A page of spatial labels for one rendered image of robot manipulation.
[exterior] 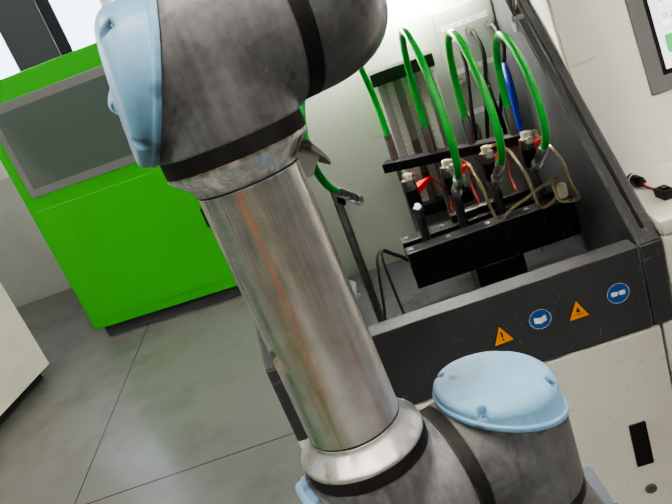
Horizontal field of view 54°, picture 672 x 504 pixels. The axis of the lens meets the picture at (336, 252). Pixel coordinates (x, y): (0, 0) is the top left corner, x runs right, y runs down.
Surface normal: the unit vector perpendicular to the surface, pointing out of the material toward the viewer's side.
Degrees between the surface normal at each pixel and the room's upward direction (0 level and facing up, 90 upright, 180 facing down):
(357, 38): 116
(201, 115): 86
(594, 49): 76
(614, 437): 90
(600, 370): 90
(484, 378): 8
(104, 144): 90
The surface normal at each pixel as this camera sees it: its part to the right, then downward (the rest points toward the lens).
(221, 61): 0.34, 0.16
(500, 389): -0.22, -0.92
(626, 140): -0.03, 0.14
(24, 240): 0.07, 0.36
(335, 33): 0.52, 0.46
